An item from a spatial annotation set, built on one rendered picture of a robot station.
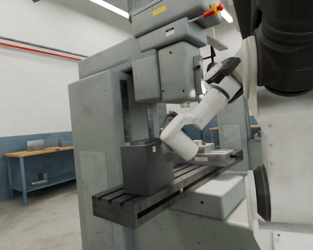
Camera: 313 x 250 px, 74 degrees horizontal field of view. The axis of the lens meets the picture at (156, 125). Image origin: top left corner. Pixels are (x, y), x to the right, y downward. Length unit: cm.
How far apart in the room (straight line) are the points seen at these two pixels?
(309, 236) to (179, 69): 87
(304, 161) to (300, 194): 8
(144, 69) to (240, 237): 98
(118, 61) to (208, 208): 103
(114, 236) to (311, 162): 125
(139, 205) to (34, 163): 451
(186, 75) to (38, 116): 440
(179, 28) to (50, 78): 456
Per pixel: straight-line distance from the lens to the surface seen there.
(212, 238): 115
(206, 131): 830
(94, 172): 151
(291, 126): 51
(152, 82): 123
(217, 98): 69
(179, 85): 114
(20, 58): 537
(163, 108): 702
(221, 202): 104
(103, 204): 86
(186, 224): 119
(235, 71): 73
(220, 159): 120
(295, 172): 56
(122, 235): 146
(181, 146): 66
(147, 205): 80
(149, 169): 79
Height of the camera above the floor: 120
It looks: level
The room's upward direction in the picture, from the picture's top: 5 degrees counter-clockwise
